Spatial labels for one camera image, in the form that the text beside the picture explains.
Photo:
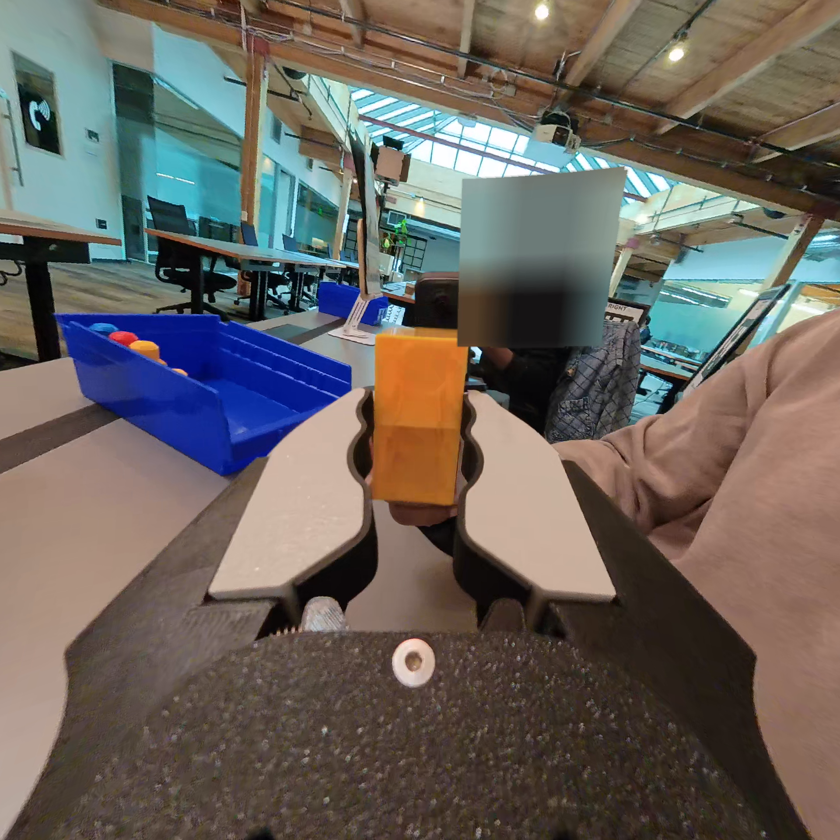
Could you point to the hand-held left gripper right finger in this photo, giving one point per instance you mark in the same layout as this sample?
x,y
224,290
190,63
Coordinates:
x,y
531,518

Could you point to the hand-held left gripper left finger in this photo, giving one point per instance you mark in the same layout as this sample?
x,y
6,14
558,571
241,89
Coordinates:
x,y
295,518

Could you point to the blue plastic bin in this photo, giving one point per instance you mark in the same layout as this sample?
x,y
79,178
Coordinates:
x,y
341,298
164,407

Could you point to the yellow one-stud mega block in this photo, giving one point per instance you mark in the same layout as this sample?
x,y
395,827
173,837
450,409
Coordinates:
x,y
144,349

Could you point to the red one-stud mega block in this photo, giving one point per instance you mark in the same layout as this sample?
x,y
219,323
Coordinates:
x,y
123,337

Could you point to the person's right forearm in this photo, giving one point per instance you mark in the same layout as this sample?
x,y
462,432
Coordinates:
x,y
722,426

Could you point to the person's right hand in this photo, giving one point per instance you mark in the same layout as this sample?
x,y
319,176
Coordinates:
x,y
420,515

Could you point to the green potted plant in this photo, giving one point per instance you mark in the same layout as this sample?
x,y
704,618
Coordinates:
x,y
397,236

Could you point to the black office chair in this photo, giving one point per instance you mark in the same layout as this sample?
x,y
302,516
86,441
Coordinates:
x,y
174,262
262,275

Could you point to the long wooden desk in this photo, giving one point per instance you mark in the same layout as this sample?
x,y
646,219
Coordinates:
x,y
262,253

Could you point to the ceiling-mounted projector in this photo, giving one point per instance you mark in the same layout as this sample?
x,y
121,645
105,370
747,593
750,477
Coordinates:
x,y
556,131

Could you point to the wooden pillar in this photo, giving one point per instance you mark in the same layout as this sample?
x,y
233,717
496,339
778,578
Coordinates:
x,y
253,131

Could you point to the black framed sign board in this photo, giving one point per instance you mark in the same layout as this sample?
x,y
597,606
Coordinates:
x,y
741,334

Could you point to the white door with phone sign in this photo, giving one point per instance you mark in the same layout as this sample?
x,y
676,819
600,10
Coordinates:
x,y
85,197

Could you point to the wooden desk with black legs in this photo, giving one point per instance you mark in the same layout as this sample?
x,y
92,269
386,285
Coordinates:
x,y
39,229

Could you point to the black pole with camera box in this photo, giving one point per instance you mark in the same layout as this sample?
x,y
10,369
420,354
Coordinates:
x,y
394,164

